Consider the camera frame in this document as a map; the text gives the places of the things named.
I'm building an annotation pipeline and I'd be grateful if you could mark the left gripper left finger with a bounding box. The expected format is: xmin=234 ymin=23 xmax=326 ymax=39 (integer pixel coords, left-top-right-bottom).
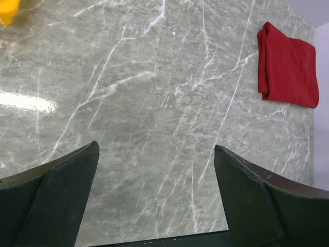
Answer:
xmin=1 ymin=141 xmax=99 ymax=246

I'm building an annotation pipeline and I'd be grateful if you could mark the red t shirt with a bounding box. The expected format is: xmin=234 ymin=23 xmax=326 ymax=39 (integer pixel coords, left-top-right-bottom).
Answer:
xmin=257 ymin=22 xmax=320 ymax=109

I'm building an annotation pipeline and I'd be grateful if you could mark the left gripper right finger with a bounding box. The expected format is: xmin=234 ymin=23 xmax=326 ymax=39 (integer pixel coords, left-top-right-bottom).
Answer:
xmin=214 ymin=145 xmax=328 ymax=246

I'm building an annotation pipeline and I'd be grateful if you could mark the black base beam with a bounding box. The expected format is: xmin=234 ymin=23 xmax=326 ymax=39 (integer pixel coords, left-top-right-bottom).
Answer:
xmin=97 ymin=230 xmax=233 ymax=247

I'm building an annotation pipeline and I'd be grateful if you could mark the yellow plastic tray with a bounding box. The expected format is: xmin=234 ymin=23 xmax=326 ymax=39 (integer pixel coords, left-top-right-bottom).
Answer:
xmin=0 ymin=0 xmax=21 ymax=25

